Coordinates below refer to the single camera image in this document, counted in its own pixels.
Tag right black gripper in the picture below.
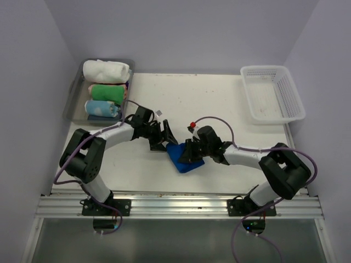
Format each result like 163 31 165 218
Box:
178 138 212 163

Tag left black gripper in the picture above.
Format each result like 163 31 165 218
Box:
141 119 177 151

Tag white towel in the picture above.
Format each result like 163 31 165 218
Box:
82 60 131 84

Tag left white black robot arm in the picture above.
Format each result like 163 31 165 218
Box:
54 106 178 215

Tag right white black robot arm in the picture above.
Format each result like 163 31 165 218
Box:
177 125 312 215

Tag green rolled towel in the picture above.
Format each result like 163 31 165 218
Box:
90 83 123 105

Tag blue cloud pattern towel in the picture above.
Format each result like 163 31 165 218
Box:
84 100 120 118

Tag pink rolled towel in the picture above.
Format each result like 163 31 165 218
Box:
87 83 129 101

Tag grey plastic tray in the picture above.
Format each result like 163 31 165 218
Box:
63 58 135 127

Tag white plastic basket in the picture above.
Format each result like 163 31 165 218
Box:
240 65 306 125

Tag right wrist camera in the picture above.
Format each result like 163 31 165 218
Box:
187 122 199 136

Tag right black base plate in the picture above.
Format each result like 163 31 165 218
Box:
227 197 277 217

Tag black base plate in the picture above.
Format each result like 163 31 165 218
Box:
227 197 277 217
80 199 131 216

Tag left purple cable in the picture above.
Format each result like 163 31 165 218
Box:
53 100 143 235

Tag purple cable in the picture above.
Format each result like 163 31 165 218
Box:
53 100 143 235
191 116 319 263

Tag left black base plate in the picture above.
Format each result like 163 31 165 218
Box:
80 199 131 216

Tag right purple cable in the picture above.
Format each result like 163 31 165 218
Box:
191 116 319 263

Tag aluminium mounting rail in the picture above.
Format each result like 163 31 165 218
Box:
35 190 324 219

